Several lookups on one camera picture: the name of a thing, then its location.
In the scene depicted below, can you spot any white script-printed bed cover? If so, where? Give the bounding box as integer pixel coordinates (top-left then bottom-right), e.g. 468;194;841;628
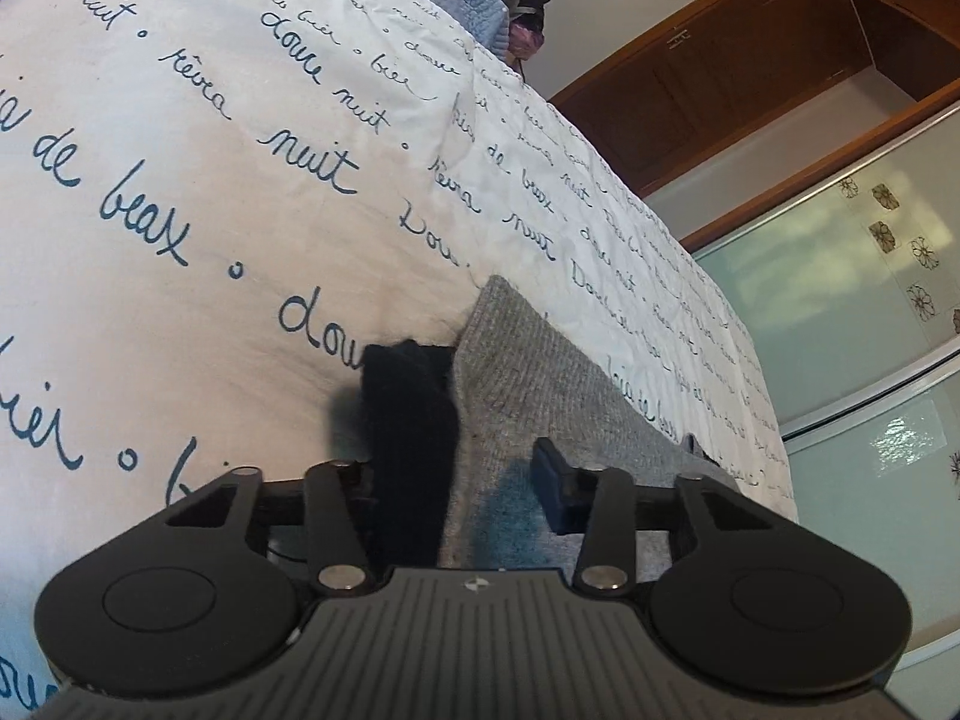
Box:
0;0;797;713

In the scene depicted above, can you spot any pink purple bag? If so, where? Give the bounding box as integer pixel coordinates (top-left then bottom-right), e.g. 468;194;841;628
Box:
508;21;542;80

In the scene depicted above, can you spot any wooden door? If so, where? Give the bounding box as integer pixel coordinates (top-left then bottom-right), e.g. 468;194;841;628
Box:
547;0;875;197

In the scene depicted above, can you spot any grey and navy sweater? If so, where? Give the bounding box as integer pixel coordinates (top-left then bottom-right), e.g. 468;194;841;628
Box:
358;274;797;572

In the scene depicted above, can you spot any frosted glass sliding door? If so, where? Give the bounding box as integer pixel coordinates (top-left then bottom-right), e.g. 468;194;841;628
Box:
694;97;960;646

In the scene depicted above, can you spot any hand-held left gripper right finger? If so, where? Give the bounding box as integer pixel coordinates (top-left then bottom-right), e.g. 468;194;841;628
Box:
530;438;760;595

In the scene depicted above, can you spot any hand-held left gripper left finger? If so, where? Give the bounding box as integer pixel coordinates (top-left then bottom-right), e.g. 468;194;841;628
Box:
161;460;376;595

